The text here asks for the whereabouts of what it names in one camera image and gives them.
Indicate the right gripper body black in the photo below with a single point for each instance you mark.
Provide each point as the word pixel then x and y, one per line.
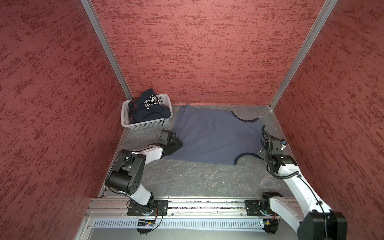
pixel 264 153

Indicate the left corner aluminium post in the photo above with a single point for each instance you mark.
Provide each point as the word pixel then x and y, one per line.
pixel 92 15

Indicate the right corner aluminium post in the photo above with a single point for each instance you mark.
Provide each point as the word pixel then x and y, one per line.
pixel 317 26

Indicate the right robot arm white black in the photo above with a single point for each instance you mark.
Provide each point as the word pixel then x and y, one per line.
pixel 309 215

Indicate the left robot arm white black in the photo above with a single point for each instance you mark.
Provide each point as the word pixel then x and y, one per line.
pixel 125 175

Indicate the perforated cable duct strip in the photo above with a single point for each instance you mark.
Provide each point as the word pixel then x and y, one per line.
pixel 194 224

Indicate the aluminium front rail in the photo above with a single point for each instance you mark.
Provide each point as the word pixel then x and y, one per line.
pixel 219 207

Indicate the white plastic laundry basket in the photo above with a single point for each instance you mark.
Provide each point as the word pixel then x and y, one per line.
pixel 164 101

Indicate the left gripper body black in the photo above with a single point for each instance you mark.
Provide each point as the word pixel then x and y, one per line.
pixel 174 146

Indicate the left connector board with wires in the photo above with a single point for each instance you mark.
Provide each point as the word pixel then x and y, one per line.
pixel 147 226

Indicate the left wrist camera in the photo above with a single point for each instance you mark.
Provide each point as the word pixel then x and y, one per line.
pixel 166 137

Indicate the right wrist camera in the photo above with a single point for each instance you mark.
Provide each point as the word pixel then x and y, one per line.
pixel 277 146

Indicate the dark navy tank top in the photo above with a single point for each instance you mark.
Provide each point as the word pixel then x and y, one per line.
pixel 147 107

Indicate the corner aluminium post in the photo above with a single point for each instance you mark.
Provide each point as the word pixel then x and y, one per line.
pixel 317 26
pixel 92 15

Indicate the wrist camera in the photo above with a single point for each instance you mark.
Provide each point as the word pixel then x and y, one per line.
pixel 277 146
pixel 166 137

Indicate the connector board with wires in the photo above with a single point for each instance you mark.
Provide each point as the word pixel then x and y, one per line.
pixel 271 223
pixel 147 226

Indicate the grey blue tank top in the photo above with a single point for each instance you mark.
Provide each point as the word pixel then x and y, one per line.
pixel 215 136

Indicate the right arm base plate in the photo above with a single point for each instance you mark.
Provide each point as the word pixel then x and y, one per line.
pixel 253 208

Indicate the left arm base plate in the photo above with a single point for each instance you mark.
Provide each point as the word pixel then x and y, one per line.
pixel 135 209

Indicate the right connector board with wires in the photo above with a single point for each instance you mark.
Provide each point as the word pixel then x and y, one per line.
pixel 271 223

